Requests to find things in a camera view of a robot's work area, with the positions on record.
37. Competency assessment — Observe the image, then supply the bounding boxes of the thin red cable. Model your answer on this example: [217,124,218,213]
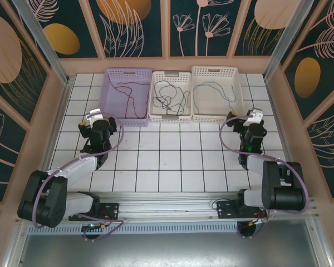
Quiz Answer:
[107,75,133,119]
[118,79,151,119]

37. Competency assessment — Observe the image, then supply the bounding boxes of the purple plastic basket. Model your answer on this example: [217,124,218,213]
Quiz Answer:
[98,68,153,127]

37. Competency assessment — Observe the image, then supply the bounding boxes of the cream plastic basket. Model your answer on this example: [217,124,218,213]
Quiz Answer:
[191,65,245,124]

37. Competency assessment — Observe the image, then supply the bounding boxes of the grey metal sheet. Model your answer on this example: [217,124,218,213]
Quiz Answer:
[5,219,334,267]

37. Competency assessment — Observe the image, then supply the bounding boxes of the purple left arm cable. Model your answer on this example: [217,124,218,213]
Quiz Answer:
[32,112,126,241]

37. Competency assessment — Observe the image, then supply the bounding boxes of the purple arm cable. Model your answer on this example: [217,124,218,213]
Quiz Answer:
[219,116,310,214]
[32,112,126,241]

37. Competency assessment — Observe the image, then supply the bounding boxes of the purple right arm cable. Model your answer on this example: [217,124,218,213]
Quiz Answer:
[219,116,310,214]

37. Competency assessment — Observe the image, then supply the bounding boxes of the aluminium side rail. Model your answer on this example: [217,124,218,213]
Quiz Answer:
[35,77,73,197]
[264,75,306,197]

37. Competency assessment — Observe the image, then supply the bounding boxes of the white basket grey handles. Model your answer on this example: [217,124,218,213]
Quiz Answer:
[149,70,193,125]

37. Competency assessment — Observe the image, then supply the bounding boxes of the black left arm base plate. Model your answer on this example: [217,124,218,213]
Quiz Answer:
[99,202,120,223]

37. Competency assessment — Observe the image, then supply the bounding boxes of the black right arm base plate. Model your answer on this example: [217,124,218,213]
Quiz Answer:
[216,200,242,221]

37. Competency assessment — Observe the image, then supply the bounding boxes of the left arm base wires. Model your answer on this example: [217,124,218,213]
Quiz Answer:
[99,212,114,228]

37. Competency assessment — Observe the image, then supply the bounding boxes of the arm base wires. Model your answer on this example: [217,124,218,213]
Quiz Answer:
[99,212,114,228]
[249,207,269,226]

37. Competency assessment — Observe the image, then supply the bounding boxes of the right arm base wires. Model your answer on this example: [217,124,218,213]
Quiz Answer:
[249,207,269,226]

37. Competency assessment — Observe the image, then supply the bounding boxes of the aluminium frame post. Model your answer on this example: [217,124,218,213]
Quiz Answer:
[11,0,73,86]
[263,0,316,83]

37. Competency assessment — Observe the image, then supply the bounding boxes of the aluminium mounting rail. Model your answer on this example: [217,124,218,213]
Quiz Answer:
[15,191,321,224]

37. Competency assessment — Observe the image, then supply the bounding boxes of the slotted grey cable duct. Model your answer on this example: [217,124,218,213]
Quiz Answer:
[27,224,240,235]

